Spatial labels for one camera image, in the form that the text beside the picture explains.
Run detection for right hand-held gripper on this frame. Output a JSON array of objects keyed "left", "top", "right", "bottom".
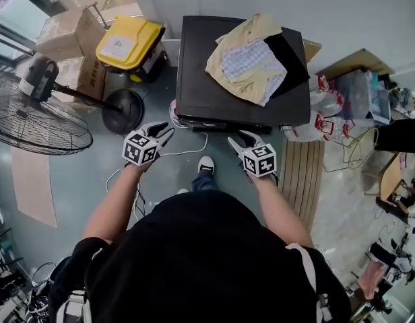
[{"left": 226, "top": 129, "right": 279, "bottom": 180}]

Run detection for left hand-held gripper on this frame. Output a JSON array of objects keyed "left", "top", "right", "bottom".
[{"left": 121, "top": 121, "right": 177, "bottom": 167}]

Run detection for person's left forearm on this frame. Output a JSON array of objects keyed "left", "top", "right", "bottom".
[{"left": 82, "top": 161, "right": 152, "bottom": 242}]

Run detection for person's right forearm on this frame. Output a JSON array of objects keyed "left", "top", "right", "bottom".
[{"left": 250, "top": 172, "right": 315, "bottom": 249}]

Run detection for cardboard boxes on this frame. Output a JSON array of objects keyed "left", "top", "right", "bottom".
[{"left": 34, "top": 7, "right": 109, "bottom": 59}]

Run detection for pink cloth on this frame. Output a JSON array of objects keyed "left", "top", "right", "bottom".
[{"left": 168, "top": 99, "right": 182, "bottom": 122}]

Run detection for yellow cloth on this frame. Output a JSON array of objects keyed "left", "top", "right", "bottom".
[{"left": 204, "top": 12, "right": 289, "bottom": 108}]

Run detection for blue jeans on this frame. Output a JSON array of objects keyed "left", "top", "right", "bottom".
[{"left": 191, "top": 172, "right": 219, "bottom": 192}]

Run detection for slatted wooden mat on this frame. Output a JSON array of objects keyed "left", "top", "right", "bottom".
[{"left": 280, "top": 139, "right": 326, "bottom": 232}]

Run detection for checkered white cloth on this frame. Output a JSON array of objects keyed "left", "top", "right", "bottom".
[{"left": 221, "top": 38, "right": 286, "bottom": 108}]

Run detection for printed cardboard box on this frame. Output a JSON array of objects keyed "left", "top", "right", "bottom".
[{"left": 55, "top": 55, "right": 108, "bottom": 103}]

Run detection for black cloth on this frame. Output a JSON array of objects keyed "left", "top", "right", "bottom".
[{"left": 263, "top": 31, "right": 311, "bottom": 100}]

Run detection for yellow-lidded black bin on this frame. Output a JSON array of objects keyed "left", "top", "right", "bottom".
[{"left": 94, "top": 14, "right": 166, "bottom": 84}]

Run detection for tan cardboard piece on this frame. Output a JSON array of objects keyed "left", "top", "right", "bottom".
[{"left": 302, "top": 38, "right": 323, "bottom": 64}]

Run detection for black standing fan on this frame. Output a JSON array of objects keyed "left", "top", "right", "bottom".
[{"left": 0, "top": 54, "right": 146, "bottom": 157}]

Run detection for clear plastic storage box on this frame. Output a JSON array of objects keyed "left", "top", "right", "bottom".
[{"left": 335, "top": 68, "right": 393, "bottom": 126}]

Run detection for person's black shirt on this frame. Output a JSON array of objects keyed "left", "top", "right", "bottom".
[{"left": 47, "top": 190, "right": 352, "bottom": 323}]

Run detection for wooden board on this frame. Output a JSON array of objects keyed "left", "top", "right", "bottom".
[{"left": 315, "top": 47, "right": 396, "bottom": 81}]

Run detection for flat cardboard sheet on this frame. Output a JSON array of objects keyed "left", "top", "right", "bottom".
[{"left": 9, "top": 146, "right": 59, "bottom": 229}]

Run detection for small wooden table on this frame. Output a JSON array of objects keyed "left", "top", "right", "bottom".
[{"left": 362, "top": 151, "right": 409, "bottom": 202}]

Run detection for white cable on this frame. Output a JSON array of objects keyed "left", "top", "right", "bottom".
[{"left": 106, "top": 131, "right": 210, "bottom": 222}]

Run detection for gold wire stand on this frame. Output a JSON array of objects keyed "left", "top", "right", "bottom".
[{"left": 323, "top": 126, "right": 381, "bottom": 175}]

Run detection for white harness strap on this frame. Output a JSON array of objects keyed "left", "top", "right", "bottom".
[
  {"left": 284, "top": 242, "right": 333, "bottom": 323},
  {"left": 55, "top": 289, "right": 93, "bottom": 323}
]

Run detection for black window frame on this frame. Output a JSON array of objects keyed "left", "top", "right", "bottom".
[{"left": 0, "top": 0, "right": 67, "bottom": 62}]

